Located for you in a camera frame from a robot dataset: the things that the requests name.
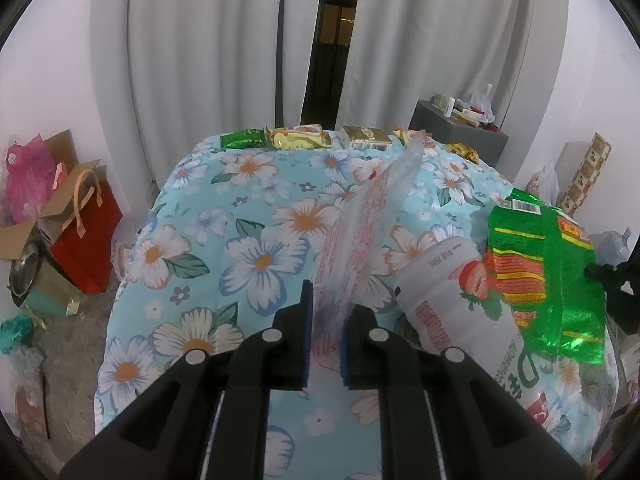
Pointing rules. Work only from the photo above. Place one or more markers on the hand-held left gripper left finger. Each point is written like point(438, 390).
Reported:
point(306, 332)

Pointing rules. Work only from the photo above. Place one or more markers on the yellow snack packet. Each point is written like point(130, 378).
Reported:
point(299, 137)
point(410, 135)

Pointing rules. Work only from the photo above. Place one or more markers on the white strawberry snack bag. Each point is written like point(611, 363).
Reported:
point(450, 310)

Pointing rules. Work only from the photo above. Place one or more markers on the clear wrapper red print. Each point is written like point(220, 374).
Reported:
point(360, 225)

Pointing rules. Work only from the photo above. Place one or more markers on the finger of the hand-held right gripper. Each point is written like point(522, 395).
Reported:
point(612, 271)
point(625, 312)

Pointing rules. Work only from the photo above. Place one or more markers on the red gift bag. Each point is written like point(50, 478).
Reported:
point(87, 245)

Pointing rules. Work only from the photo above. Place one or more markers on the small green snack packet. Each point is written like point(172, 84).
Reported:
point(243, 139)

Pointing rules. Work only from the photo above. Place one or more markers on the small green box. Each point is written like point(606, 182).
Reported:
point(438, 100)

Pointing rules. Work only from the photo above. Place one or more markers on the floral blue blanket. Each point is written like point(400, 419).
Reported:
point(250, 260)

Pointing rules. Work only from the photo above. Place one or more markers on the white curtain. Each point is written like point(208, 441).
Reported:
point(200, 60)
point(450, 30)

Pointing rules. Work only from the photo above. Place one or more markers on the green snack packet orange stripes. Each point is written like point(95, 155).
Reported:
point(550, 270)

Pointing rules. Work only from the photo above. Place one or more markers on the small white bottle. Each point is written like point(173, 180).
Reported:
point(450, 106)

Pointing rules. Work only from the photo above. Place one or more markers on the white plastic bag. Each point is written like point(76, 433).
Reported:
point(542, 185)

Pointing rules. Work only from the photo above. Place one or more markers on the teal crumpled paper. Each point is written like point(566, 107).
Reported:
point(15, 337)

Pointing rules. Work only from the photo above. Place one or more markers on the crumpled gold snack packet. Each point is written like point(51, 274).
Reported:
point(461, 152)

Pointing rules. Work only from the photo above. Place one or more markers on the grey cabinet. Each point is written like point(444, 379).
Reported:
point(465, 145)

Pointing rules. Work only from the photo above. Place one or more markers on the cardboard box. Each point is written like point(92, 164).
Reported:
point(20, 240)

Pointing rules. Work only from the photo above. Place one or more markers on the window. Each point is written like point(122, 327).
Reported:
point(332, 35)

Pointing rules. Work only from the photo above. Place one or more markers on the clear plastic bag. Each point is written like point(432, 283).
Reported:
point(477, 102)

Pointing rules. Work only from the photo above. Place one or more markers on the metal bowl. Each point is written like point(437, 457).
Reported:
point(25, 270)

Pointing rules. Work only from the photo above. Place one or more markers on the pink tissue paper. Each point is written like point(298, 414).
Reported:
point(30, 175)

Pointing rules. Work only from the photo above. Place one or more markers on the gold teal gift bag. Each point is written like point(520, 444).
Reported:
point(50, 295)

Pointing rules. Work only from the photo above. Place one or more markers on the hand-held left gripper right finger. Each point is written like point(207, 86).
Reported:
point(345, 355)

